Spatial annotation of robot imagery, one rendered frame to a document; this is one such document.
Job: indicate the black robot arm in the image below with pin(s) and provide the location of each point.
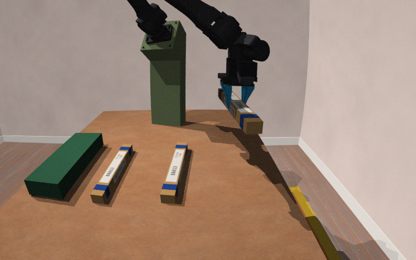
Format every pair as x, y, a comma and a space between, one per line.
225, 33

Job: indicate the tan box with white label and blue bands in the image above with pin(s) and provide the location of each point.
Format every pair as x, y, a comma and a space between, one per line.
172, 180

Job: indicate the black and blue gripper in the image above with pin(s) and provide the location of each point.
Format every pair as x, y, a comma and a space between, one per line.
227, 83

